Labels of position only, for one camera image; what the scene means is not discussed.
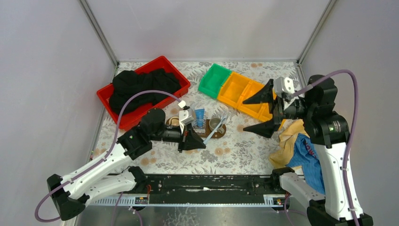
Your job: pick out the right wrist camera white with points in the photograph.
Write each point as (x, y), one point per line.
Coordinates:
(284, 88)

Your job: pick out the green plastic bin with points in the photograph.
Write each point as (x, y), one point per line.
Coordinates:
(213, 80)

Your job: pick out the left aluminium frame post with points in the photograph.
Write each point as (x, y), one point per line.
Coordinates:
(98, 31)

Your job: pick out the yellow bin with cups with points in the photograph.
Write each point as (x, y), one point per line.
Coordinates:
(232, 89)

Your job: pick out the oval wooden tray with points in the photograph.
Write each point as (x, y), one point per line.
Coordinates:
(208, 131)

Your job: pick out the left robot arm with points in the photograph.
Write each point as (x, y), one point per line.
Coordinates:
(73, 192)

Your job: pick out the orange ceramic cup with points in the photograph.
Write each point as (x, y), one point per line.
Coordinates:
(173, 122)

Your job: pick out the blue toothpaste tube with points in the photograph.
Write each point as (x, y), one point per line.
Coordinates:
(199, 115)

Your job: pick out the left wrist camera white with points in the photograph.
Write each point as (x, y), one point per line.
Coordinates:
(186, 115)

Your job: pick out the aluminium frame post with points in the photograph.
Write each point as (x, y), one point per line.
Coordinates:
(323, 18)
(98, 31)

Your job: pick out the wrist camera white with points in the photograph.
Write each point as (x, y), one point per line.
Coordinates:
(284, 88)
(186, 115)

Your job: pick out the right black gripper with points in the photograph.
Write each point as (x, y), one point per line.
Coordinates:
(266, 95)

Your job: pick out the yellow bin with toothbrushes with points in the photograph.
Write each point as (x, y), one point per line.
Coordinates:
(265, 115)

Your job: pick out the right aluminium frame post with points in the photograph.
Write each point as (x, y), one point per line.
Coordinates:
(323, 18)

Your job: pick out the yellow cloth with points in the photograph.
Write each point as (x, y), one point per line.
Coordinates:
(287, 139)

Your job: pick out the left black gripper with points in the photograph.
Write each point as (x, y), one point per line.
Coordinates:
(182, 139)

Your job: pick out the blue cloth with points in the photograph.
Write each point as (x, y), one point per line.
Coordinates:
(306, 157)

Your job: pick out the black cloth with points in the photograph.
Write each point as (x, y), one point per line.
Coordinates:
(128, 83)

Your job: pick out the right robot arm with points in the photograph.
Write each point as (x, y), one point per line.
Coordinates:
(331, 136)

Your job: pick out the red plastic bin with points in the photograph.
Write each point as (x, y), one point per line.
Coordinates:
(131, 119)

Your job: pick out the grey metal cup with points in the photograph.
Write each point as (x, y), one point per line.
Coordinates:
(213, 122)

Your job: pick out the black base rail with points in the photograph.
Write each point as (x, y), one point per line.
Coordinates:
(184, 190)

